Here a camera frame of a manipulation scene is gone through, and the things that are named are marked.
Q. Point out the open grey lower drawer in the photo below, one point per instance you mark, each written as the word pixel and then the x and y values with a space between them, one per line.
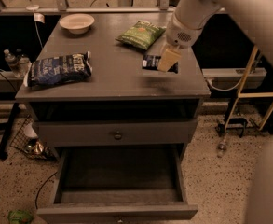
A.
pixel 118 184

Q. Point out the metal railing bar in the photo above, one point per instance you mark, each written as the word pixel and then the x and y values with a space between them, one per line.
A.
pixel 55 11

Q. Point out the green chips bag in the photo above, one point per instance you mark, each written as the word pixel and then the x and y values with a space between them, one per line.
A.
pixel 142 35

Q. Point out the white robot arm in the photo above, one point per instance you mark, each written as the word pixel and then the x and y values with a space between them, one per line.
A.
pixel 255 19

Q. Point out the white shallow bowl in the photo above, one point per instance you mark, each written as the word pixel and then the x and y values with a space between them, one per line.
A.
pixel 77 24

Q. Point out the blue kettle chips bag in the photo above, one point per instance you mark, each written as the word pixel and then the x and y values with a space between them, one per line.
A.
pixel 59 70

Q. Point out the green bag on floor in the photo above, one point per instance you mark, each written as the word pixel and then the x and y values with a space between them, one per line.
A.
pixel 20 217

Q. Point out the closed grey upper drawer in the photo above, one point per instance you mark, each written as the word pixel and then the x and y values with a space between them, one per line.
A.
pixel 74 134

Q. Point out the black wire basket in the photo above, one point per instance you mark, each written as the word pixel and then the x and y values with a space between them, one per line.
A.
pixel 31 147

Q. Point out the grey wooden drawer cabinet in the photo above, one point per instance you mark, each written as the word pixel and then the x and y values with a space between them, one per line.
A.
pixel 119 90

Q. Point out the round brass drawer knob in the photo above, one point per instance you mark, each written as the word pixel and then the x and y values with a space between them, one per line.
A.
pixel 118 135

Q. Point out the clear plastic water bottle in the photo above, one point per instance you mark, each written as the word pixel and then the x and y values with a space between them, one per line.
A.
pixel 12 62

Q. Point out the black tripod leg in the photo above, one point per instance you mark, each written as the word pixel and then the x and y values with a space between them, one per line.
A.
pixel 7 131

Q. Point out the water bottle on floor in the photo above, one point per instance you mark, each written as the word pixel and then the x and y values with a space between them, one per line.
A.
pixel 222 147

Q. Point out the dark blue rxbar wrapper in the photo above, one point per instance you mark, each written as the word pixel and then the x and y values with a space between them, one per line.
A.
pixel 150 62

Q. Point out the black clamp base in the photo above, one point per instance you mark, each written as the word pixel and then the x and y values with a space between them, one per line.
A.
pixel 239 124

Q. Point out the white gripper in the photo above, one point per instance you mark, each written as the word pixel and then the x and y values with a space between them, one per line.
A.
pixel 179 34

